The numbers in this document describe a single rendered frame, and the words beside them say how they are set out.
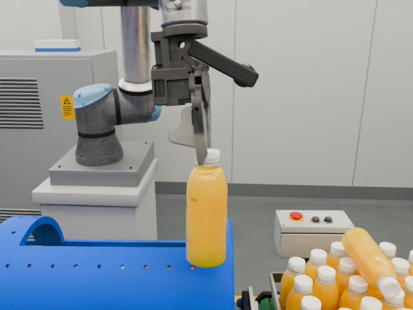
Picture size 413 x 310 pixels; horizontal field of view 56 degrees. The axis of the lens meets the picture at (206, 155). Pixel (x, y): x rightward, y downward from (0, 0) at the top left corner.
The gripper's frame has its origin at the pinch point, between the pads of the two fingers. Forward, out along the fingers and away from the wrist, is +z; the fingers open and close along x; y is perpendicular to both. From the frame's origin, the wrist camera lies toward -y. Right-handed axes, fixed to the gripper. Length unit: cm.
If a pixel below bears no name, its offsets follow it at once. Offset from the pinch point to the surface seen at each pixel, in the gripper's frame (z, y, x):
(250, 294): 34.3, -4.9, -18.8
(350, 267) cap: 31.4, -27.8, -26.3
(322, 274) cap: 31.4, -21.0, -22.5
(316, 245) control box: 33, -22, -43
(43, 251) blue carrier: 17.0, 32.1, -2.1
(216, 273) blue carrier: 22.0, 0.1, -3.5
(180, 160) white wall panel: 47, 71, -297
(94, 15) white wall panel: -87, 129, -268
